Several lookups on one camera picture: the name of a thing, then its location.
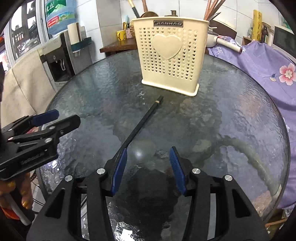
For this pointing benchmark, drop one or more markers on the dark glass bottle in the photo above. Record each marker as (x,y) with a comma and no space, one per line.
(264,33)

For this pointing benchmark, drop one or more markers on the purple floral cloth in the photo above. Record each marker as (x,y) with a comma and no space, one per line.
(276,74)

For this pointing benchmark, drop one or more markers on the metal spoon brown handle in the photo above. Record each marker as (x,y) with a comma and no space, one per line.
(144,4)

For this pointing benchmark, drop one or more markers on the woven basket sink basin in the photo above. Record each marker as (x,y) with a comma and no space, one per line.
(144,15)

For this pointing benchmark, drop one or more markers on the cream plastic utensil holder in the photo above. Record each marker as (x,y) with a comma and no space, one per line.
(171,52)

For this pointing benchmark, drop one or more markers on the black chopstick thin band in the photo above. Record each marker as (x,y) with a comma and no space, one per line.
(140,124)

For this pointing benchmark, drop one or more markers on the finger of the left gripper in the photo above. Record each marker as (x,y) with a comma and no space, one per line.
(65,126)

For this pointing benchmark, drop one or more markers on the yellow roll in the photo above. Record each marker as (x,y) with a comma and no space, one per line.
(257,25)

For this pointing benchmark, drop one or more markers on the brown white rice cooker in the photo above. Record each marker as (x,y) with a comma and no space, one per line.
(223,29)

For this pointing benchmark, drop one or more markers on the white cooking pot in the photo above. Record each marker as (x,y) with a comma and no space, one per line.
(213,39)

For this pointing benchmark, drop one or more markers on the brass faucet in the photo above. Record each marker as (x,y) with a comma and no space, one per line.
(173,13)

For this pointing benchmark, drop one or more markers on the water dispenser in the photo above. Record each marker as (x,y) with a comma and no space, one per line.
(62,60)

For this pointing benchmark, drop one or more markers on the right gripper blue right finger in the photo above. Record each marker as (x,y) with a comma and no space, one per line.
(177,165)

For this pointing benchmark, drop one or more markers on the yellow mug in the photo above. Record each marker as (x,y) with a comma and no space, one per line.
(121,35)

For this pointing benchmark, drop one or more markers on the white microwave oven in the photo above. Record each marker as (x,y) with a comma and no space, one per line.
(284,41)

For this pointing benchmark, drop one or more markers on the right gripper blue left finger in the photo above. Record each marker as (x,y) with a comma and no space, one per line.
(118,172)

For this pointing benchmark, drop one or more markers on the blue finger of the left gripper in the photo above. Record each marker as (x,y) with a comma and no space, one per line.
(43,118)

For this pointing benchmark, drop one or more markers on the brown wooden counter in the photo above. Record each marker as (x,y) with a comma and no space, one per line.
(119,46)

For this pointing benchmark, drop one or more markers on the black chopstick gold band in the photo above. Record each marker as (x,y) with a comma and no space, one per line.
(134,9)

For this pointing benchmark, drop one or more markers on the left hand gold nails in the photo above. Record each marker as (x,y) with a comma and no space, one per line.
(22,185)

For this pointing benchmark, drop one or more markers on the blue water bottle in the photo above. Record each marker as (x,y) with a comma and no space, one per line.
(59,14)

